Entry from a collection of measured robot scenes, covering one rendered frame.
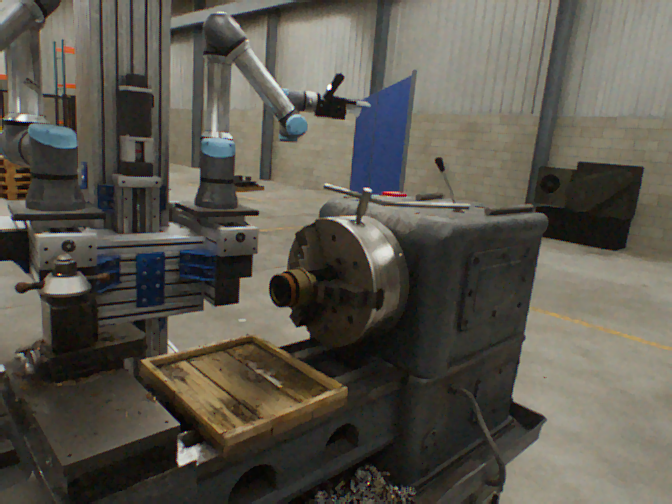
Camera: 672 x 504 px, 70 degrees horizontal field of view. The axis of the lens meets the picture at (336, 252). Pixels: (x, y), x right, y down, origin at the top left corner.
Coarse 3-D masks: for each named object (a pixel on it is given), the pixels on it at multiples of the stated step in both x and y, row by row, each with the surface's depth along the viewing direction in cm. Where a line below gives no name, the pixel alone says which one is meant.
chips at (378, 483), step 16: (336, 480) 124; (352, 480) 127; (368, 480) 127; (384, 480) 122; (304, 496) 117; (320, 496) 113; (336, 496) 121; (352, 496) 117; (368, 496) 121; (384, 496) 117; (400, 496) 120
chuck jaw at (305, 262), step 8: (312, 224) 119; (296, 232) 117; (304, 232) 115; (312, 232) 116; (304, 240) 115; (312, 240) 115; (304, 248) 113; (312, 248) 115; (320, 248) 116; (296, 256) 114; (304, 256) 112; (312, 256) 114; (320, 256) 115; (296, 264) 112; (304, 264) 111; (312, 264) 113; (320, 264) 115; (328, 264) 116; (312, 272) 116
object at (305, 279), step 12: (276, 276) 107; (288, 276) 106; (300, 276) 107; (312, 276) 111; (276, 288) 110; (288, 288) 104; (300, 288) 106; (312, 288) 107; (276, 300) 108; (288, 300) 105; (300, 300) 107
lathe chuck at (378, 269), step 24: (336, 240) 113; (360, 240) 107; (384, 240) 112; (288, 264) 127; (336, 264) 113; (360, 264) 108; (384, 264) 108; (384, 288) 107; (336, 312) 115; (360, 312) 109; (384, 312) 110; (336, 336) 116; (360, 336) 110
